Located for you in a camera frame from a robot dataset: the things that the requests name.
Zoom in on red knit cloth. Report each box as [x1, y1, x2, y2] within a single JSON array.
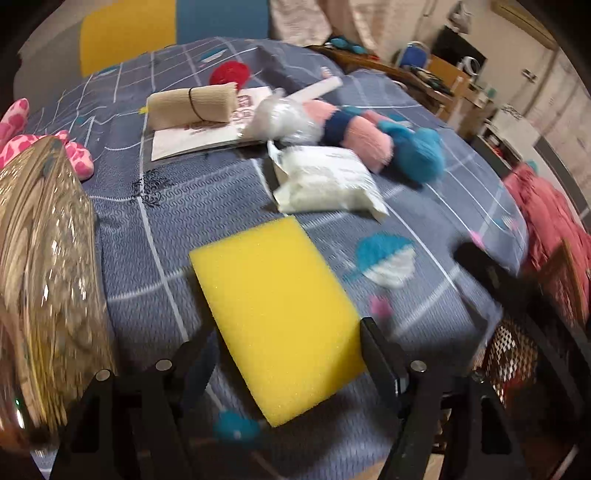
[[209, 61, 251, 88]]

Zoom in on beige patterned curtain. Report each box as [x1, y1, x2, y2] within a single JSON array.
[[270, 0, 384, 51]]

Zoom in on white printed paper packet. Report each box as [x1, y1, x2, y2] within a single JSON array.
[[151, 85, 274, 162]]

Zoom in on wire basket with wooden frame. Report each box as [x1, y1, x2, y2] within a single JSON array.
[[475, 237, 591, 416]]

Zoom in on grey yellow blue headboard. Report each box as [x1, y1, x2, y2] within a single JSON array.
[[13, 0, 271, 100]]

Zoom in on white low shelf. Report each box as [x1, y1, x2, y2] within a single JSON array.
[[480, 108, 550, 162]]

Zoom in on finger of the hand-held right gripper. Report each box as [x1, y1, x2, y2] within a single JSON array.
[[452, 240, 550, 319]]

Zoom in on beige cloth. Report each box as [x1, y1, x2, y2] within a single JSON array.
[[147, 82, 241, 131]]

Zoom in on red ruffled blanket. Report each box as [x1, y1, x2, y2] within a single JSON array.
[[502, 164, 591, 324]]

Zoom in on dark wooden desk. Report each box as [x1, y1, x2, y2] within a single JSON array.
[[307, 44, 455, 121]]

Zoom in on wall air conditioner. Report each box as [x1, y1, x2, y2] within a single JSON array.
[[492, 0, 561, 47]]

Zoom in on floral window curtain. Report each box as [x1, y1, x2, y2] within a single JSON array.
[[526, 46, 591, 153]]

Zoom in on gold glittery bag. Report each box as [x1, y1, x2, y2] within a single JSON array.
[[0, 136, 118, 455]]

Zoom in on clear plastic bag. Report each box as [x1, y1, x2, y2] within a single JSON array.
[[242, 88, 324, 144]]

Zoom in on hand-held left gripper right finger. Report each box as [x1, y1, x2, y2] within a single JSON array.
[[360, 316, 522, 480]]

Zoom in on black monitor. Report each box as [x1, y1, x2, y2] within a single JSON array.
[[431, 25, 488, 75]]

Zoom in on white hanging bag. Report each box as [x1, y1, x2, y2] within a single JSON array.
[[448, 2, 474, 33]]

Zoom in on blue folding chair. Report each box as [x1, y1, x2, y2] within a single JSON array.
[[399, 41, 430, 70]]

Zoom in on white paper roll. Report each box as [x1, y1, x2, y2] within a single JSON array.
[[286, 76, 345, 104]]

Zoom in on light wooden desk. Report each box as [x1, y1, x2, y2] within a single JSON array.
[[427, 55, 497, 123]]

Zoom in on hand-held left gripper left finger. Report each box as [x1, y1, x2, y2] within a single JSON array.
[[48, 330, 218, 480]]

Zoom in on yellow sponge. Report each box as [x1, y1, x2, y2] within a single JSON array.
[[188, 216, 368, 428]]

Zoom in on pink spotted plush toy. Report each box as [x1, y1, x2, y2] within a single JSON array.
[[0, 98, 95, 180]]

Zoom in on white cotton pad packet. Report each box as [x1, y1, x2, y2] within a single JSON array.
[[267, 140, 390, 219]]

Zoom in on pink and blue plush toy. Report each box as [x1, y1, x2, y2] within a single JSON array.
[[302, 99, 446, 185]]

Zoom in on grey grid bedsheet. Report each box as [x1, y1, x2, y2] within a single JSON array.
[[0, 37, 529, 480]]

